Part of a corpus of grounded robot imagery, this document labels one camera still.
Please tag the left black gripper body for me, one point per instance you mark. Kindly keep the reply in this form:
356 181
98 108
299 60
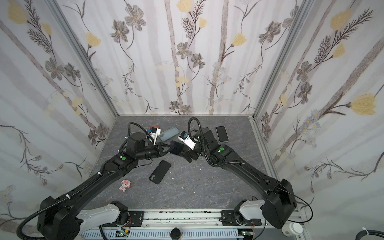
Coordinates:
151 151

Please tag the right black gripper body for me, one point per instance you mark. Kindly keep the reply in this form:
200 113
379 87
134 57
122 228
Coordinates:
195 149

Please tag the black phone case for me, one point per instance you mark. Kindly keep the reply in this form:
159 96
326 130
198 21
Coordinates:
159 173

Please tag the light blue case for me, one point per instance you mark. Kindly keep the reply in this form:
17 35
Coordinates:
169 134
222 133

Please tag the black phone blue edge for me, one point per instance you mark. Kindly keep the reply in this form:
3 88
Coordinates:
178 148

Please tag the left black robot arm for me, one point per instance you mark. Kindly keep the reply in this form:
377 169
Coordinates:
58 218

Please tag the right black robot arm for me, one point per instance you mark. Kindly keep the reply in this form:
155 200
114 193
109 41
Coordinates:
277 202

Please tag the small pink figurine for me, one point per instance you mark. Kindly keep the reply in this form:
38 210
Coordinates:
125 184

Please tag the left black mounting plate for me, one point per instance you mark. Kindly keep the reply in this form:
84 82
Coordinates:
136 218

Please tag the black mounting plate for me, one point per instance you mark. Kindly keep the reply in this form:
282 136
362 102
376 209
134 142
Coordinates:
136 218
234 218

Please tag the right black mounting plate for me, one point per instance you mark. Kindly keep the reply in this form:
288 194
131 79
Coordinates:
234 218

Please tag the white round cap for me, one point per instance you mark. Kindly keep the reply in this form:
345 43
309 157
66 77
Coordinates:
291 229

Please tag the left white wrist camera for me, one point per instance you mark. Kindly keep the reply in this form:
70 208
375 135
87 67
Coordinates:
154 133

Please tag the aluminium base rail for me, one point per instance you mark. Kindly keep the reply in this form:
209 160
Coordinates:
200 224

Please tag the black knob on rail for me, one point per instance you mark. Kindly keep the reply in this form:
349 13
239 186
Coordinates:
176 234

